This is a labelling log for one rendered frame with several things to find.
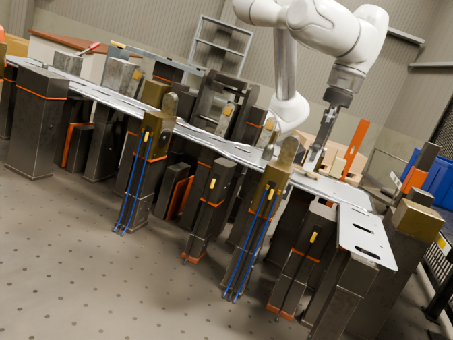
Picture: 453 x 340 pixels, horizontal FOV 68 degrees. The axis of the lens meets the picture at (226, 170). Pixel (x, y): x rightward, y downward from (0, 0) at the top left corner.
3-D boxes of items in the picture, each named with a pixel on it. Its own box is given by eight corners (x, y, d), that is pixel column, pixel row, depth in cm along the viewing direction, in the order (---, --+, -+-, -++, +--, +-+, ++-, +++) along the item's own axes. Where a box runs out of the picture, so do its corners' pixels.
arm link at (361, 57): (345, 71, 96) (315, 57, 88) (369, 14, 91) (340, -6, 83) (377, 78, 87) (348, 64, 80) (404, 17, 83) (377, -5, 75)
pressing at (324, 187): (-26, 52, 114) (-25, 48, 114) (32, 61, 135) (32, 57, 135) (377, 221, 81) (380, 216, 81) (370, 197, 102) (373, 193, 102)
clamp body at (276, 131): (225, 219, 125) (259, 125, 114) (234, 210, 135) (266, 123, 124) (241, 227, 123) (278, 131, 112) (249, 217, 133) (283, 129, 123)
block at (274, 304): (261, 316, 80) (306, 213, 72) (271, 291, 91) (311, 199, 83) (289, 331, 79) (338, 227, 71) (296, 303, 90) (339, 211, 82)
